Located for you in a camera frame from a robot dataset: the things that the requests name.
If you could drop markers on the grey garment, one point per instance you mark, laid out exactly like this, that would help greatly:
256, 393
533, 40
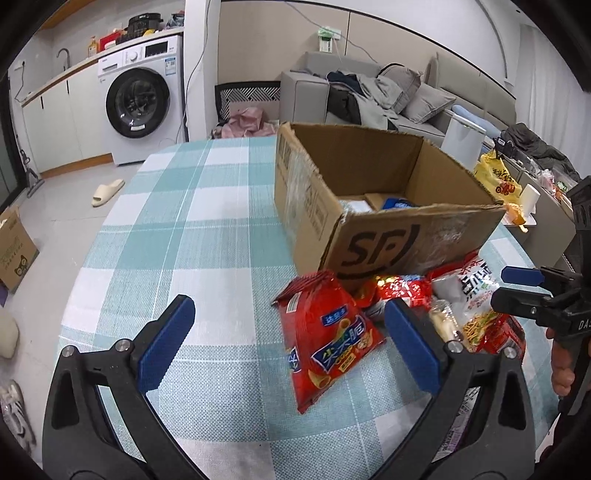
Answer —
376, 99

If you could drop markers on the cream slipper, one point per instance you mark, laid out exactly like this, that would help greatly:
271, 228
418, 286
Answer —
107, 192

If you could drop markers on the white trash bin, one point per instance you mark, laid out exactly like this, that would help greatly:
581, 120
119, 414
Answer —
461, 143

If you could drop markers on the blue packet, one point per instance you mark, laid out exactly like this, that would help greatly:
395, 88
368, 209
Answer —
398, 202

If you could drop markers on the white packet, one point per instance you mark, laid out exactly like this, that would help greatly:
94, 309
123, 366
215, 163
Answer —
355, 205

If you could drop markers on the chevron patterned basket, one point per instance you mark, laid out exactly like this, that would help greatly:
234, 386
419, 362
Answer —
249, 94

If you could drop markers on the red box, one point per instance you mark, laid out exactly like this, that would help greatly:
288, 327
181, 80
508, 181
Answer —
111, 40

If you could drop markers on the red chip bag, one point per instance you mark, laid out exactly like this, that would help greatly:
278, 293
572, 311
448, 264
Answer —
332, 332

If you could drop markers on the person's right hand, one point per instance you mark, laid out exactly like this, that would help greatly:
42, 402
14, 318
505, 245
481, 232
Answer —
561, 364

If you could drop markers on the cream cushion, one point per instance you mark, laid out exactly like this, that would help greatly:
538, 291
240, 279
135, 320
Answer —
7, 332

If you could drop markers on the metal faucet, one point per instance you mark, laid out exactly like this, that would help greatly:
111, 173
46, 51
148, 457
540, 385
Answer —
64, 53

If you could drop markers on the wall power strip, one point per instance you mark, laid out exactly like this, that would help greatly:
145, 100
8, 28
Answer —
328, 39

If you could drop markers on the pink cloth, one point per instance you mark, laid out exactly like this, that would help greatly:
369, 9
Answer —
247, 123

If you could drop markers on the yellow bottle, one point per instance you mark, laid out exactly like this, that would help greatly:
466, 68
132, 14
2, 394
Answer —
93, 47

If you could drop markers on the yellow plastic bag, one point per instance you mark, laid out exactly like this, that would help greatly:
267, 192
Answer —
496, 177

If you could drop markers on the white kitchen counter cabinet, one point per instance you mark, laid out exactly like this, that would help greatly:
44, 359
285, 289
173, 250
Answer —
60, 124

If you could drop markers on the checkered tablecloth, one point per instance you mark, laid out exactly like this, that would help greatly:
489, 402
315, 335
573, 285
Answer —
207, 240

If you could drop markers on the grey sofa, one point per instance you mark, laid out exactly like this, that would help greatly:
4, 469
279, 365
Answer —
300, 92

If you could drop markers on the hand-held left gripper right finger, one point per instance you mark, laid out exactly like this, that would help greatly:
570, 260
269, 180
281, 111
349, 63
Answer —
411, 346

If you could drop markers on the black coat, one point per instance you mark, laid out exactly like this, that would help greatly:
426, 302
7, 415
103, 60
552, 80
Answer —
540, 147

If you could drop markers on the light blue cushion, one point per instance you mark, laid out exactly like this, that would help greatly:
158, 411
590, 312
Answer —
468, 115

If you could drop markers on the printed cardboard box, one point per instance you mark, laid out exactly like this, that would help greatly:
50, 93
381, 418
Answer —
16, 249

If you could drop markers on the white noodle snack bag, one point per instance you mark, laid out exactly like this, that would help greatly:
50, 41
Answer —
471, 286

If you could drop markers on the red foil snack packet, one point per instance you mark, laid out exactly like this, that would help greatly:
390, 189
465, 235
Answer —
404, 288

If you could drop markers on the brown cardboard box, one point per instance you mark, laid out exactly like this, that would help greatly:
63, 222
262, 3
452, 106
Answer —
383, 249

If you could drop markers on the grey pillow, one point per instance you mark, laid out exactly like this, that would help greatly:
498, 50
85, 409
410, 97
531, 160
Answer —
404, 87
429, 104

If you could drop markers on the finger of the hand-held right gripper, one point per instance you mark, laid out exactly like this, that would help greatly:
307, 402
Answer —
521, 275
517, 302

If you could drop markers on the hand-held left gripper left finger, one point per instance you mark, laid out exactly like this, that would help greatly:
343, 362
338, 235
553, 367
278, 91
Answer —
166, 344

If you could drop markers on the dark jacket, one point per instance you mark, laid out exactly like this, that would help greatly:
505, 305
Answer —
344, 106

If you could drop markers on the white sneakers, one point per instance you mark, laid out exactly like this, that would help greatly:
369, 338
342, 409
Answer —
16, 410

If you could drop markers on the white washing machine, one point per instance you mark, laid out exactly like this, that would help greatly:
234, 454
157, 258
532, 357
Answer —
138, 101

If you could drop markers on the clear bread packet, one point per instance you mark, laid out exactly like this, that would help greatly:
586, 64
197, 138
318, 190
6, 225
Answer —
443, 321

